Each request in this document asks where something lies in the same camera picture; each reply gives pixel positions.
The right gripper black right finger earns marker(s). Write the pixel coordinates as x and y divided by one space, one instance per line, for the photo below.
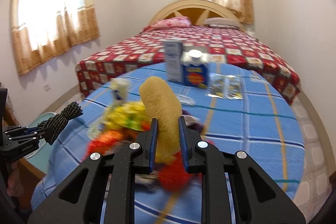
235 189

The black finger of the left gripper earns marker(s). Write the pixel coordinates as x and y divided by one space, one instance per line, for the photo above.
21 141

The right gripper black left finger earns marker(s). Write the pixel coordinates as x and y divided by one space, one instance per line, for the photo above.
101 189

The red foam net sleeve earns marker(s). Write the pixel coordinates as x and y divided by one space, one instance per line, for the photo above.
173 177

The yellow wrapper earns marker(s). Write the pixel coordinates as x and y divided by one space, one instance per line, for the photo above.
131 115

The yellow sponge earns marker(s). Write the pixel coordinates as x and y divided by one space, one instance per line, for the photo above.
162 104

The yellow tissue plastic bag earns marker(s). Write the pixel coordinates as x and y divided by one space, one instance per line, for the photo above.
119 90

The light blue trash bin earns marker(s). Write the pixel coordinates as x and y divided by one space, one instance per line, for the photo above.
40 157

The person's left hand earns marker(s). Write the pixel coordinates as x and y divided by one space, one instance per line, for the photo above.
14 188

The wooden dresser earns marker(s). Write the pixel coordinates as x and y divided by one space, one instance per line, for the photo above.
30 176

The purple pink crumpled wrapper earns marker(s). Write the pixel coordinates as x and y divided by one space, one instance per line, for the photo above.
193 123

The clear plastic wrapper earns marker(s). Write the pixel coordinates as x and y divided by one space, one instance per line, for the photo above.
185 100

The left beige curtain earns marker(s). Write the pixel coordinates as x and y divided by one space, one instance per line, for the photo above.
44 29

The blue milk carton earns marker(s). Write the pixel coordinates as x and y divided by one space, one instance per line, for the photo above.
195 68

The red checkered bed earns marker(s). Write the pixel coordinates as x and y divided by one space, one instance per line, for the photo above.
189 45

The white tall carton box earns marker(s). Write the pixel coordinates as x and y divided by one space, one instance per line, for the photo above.
173 61

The grey striped pillow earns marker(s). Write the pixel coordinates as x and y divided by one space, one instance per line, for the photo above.
222 23

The pink pillow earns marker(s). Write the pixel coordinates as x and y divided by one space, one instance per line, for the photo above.
183 21

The cream wooden headboard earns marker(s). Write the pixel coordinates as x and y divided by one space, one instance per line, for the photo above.
196 10

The wall socket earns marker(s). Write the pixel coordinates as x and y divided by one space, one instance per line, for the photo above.
47 87

